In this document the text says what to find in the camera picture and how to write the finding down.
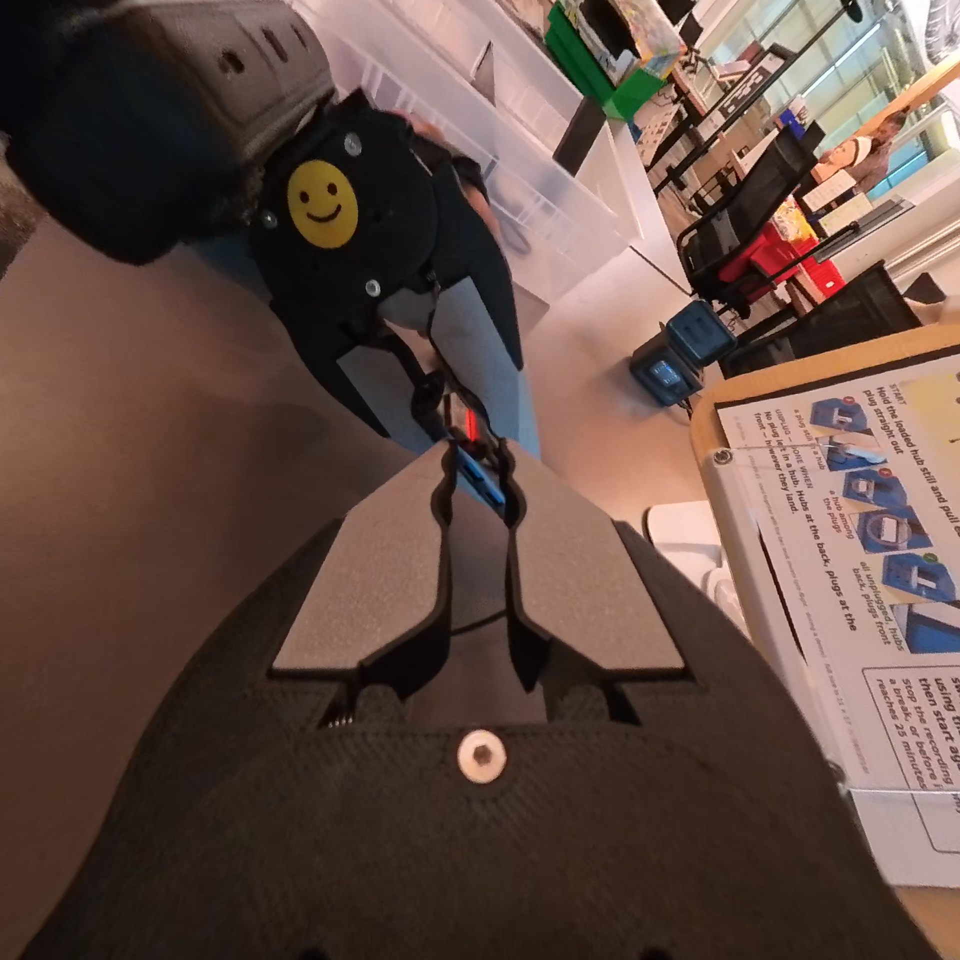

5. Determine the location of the red storage bin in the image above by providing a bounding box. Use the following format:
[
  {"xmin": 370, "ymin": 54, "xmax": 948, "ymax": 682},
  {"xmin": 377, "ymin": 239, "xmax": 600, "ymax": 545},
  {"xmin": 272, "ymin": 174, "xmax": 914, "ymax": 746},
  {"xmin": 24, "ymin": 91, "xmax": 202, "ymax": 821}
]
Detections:
[{"xmin": 750, "ymin": 221, "xmax": 845, "ymax": 297}]

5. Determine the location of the white stand base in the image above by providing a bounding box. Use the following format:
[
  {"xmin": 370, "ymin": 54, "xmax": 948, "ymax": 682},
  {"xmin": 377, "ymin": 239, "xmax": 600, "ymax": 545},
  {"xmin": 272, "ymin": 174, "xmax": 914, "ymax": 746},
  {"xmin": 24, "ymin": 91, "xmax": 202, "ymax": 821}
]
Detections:
[{"xmin": 647, "ymin": 501, "xmax": 751, "ymax": 639}]

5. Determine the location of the black office chair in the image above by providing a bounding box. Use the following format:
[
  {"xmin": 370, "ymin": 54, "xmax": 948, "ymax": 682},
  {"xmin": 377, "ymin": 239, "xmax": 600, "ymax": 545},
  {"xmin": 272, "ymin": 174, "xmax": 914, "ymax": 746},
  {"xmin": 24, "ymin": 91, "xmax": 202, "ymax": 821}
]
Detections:
[{"xmin": 675, "ymin": 123, "xmax": 826, "ymax": 316}]

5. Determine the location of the green plastic bin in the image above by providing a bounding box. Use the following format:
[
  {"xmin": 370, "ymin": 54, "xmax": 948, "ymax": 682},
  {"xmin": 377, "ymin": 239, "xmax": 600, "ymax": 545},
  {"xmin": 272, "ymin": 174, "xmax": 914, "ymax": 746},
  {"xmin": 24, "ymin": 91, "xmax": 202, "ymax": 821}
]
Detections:
[{"xmin": 543, "ymin": 0, "xmax": 670, "ymax": 123}]

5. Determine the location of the person's left hand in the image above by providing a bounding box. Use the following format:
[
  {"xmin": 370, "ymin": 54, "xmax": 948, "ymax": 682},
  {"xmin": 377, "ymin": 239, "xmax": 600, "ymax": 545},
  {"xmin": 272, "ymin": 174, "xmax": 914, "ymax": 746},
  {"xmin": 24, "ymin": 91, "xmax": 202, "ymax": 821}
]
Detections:
[{"xmin": 401, "ymin": 111, "xmax": 500, "ymax": 237}]

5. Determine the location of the printed instruction sheet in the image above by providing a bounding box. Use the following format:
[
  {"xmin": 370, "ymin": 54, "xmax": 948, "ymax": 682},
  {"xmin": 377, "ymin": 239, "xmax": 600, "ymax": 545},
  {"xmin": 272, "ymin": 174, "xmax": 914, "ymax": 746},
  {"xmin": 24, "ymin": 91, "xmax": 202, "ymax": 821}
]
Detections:
[{"xmin": 716, "ymin": 351, "xmax": 960, "ymax": 890}]

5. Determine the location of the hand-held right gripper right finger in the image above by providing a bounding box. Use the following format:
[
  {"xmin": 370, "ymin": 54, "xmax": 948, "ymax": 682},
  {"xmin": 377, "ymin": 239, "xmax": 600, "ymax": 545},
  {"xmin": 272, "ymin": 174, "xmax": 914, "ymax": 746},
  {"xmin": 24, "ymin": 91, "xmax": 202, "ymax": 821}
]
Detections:
[{"xmin": 504, "ymin": 439, "xmax": 687, "ymax": 693}]

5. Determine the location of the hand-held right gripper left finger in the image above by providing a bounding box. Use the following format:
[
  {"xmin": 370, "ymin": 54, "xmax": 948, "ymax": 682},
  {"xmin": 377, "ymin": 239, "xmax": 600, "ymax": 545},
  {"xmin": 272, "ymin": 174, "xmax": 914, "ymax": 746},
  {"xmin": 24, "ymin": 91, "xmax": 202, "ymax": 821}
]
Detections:
[{"xmin": 270, "ymin": 441, "xmax": 459, "ymax": 700}]

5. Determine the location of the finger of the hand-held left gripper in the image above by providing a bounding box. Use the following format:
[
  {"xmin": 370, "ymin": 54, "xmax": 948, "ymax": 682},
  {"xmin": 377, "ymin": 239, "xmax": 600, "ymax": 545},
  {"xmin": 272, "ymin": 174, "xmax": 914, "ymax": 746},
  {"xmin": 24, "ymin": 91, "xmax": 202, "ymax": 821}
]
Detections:
[
  {"xmin": 429, "ymin": 272, "xmax": 543, "ymax": 460},
  {"xmin": 334, "ymin": 336, "xmax": 451, "ymax": 455}
]

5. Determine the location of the black cable with red plugs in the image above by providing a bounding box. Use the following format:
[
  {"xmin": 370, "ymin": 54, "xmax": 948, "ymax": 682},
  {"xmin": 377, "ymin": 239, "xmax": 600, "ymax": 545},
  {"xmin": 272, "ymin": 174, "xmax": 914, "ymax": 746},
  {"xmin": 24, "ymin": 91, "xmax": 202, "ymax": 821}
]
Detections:
[{"xmin": 448, "ymin": 408, "xmax": 513, "ymax": 637}]

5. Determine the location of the dark grey usb hub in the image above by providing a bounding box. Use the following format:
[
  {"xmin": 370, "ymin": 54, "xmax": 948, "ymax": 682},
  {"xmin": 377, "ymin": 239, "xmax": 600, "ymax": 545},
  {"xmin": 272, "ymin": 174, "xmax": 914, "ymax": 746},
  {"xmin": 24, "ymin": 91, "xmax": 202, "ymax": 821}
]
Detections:
[{"xmin": 442, "ymin": 393, "xmax": 507, "ymax": 511}]

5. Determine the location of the black device with screen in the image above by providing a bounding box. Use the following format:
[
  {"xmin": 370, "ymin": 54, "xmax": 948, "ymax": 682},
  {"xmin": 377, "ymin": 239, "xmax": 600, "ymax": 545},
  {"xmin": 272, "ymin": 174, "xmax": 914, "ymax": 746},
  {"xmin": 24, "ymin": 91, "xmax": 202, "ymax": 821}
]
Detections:
[{"xmin": 628, "ymin": 341, "xmax": 705, "ymax": 412}]

